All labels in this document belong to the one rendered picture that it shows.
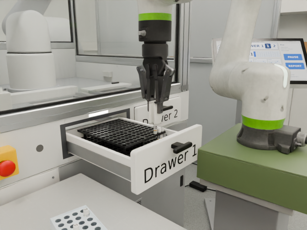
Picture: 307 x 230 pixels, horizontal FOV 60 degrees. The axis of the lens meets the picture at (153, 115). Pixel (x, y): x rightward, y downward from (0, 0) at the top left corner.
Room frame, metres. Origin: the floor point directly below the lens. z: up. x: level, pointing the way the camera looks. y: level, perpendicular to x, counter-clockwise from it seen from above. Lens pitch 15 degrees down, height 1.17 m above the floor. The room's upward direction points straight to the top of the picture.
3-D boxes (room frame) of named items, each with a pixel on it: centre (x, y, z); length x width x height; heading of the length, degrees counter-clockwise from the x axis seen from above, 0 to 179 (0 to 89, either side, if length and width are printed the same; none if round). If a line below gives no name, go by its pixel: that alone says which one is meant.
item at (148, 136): (0.74, 0.03, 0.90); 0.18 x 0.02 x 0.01; 139
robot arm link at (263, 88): (0.82, -0.34, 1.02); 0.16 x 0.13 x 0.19; 28
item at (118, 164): (0.81, 0.11, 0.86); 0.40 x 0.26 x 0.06; 49
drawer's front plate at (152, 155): (0.67, -0.05, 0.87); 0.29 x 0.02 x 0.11; 139
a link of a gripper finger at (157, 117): (0.77, -0.01, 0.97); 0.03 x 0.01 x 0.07; 139
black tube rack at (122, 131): (0.81, 0.10, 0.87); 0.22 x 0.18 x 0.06; 49
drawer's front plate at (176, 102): (1.11, -0.03, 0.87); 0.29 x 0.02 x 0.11; 139
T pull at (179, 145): (0.66, -0.07, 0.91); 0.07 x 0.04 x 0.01; 139
